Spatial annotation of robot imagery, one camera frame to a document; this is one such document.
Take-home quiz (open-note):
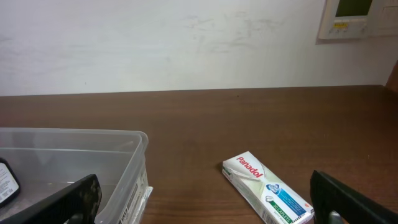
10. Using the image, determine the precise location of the white wall switch plate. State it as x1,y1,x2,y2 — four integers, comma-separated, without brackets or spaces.
371,0,397,37

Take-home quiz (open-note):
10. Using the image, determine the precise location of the white Panadol box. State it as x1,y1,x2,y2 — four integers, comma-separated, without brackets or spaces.
222,151,315,224

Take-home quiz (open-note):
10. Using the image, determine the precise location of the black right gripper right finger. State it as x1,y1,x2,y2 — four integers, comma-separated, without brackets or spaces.
310,170,397,224

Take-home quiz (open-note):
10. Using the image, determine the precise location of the clear plastic container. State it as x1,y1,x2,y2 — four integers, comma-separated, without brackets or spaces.
1,128,153,224

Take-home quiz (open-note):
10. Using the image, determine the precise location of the dark bottle white cap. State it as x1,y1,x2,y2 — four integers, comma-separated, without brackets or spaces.
1,158,21,208

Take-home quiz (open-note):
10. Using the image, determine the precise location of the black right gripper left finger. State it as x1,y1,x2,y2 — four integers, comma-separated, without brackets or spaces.
1,174,102,224

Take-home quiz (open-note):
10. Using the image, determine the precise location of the white wall control panel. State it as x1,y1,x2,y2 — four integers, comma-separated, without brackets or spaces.
318,0,376,40

